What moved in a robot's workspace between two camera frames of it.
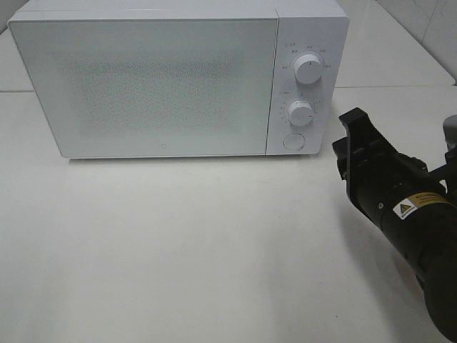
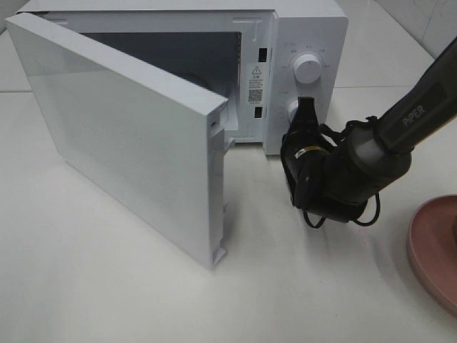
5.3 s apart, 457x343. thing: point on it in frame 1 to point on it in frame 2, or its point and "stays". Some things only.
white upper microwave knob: [308, 69] stays
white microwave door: [153, 87] to [152, 148]
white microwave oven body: [141, 78] stays
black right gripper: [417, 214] to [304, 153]
